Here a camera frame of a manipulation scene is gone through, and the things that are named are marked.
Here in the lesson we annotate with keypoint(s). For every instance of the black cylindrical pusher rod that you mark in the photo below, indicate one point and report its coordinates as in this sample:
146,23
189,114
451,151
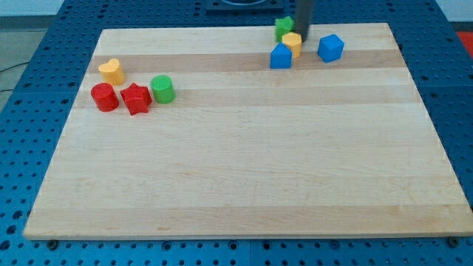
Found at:
303,17

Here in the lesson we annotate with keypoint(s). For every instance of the red cylinder block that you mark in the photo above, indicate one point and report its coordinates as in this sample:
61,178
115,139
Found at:
104,97

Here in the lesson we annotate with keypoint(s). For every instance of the green cylinder block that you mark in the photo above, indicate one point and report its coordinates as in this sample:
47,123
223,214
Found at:
162,88

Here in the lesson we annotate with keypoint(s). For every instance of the blue pentagon block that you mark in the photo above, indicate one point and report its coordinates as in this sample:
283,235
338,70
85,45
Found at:
281,57

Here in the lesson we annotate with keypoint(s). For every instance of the wooden board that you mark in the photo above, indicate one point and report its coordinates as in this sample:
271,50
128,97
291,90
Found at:
335,150

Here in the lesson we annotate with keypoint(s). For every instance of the red star block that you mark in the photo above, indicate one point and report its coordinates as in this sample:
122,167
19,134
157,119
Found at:
136,98

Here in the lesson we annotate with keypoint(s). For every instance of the yellow heart block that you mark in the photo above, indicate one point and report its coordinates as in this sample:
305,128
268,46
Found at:
112,72

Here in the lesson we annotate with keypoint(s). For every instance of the green star block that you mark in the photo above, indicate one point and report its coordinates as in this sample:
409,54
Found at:
282,27

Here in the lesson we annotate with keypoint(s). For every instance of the blue cube block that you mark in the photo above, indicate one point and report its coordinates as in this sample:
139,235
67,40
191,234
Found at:
330,48

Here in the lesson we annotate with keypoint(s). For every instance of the yellow hexagon block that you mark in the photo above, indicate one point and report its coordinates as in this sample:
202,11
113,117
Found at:
293,41

